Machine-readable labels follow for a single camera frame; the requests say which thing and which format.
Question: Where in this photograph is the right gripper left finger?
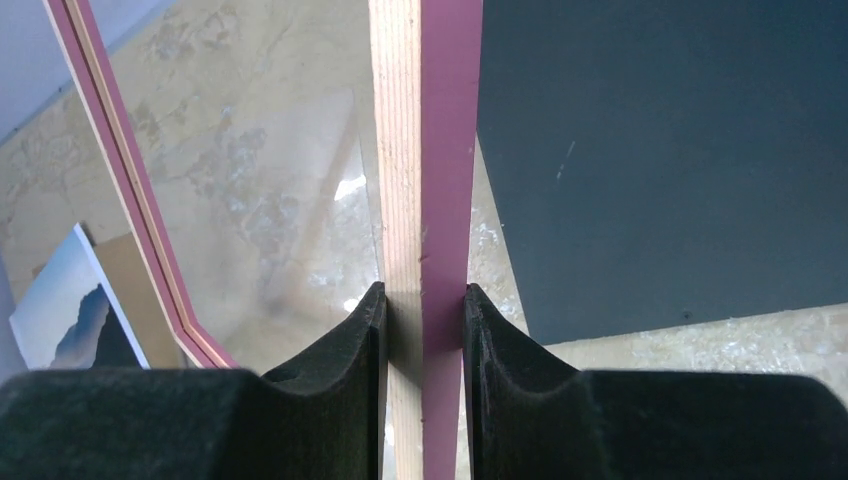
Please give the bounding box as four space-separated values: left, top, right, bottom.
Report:
1 282 388 479

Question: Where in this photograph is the black flat board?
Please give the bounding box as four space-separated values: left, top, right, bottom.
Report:
478 1 847 345

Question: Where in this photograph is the pink wooden picture frame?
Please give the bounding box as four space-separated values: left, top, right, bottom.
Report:
45 1 483 479

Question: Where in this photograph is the seascape photo print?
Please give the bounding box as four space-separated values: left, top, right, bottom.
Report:
10 224 150 370

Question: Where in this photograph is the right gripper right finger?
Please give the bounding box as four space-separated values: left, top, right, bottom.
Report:
463 284 847 479

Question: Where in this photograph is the brown cardboard backing board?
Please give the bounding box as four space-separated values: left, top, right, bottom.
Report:
92 235 186 369

